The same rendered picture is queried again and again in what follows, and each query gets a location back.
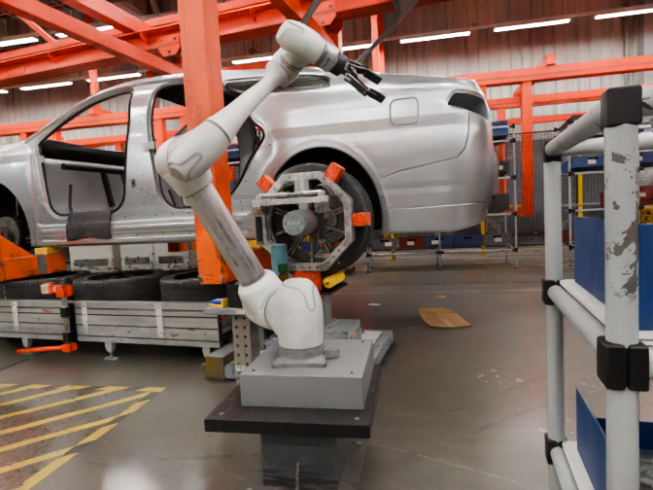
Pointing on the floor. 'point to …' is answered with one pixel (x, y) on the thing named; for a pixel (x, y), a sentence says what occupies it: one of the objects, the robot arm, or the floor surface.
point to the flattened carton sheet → (436, 317)
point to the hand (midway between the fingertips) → (379, 88)
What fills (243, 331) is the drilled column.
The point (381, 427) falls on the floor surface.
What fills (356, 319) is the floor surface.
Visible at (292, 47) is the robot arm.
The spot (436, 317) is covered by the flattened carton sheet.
